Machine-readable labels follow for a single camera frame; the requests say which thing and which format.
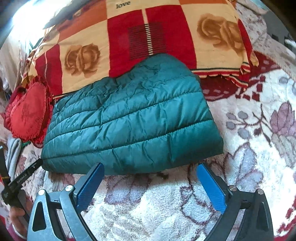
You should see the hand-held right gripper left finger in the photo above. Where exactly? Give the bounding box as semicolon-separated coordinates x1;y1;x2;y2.
27;162;105;241

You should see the grey cloth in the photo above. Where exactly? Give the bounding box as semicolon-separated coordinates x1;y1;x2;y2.
6;138;22;173

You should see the teal puffer jacket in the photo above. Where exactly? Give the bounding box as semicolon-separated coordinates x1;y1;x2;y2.
41;54;224;175

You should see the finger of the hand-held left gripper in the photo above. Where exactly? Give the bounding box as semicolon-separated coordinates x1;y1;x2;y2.
0;146;10;182
8;158;44;187

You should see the red heart-shaped frilled pillow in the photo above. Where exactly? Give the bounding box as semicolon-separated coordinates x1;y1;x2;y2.
5;76;55;147

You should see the person's left hand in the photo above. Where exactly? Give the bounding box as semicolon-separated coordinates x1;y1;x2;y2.
9;203;32;239

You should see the white bangle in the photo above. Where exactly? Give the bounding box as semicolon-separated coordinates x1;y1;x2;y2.
12;224;28;240

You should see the red cream rose print blanket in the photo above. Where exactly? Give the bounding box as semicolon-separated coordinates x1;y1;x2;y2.
22;0;259;102

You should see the white floral fleece blanket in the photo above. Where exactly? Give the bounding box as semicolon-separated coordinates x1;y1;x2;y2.
0;2;296;241

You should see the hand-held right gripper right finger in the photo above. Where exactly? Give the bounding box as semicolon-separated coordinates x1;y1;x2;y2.
196;162;274;241

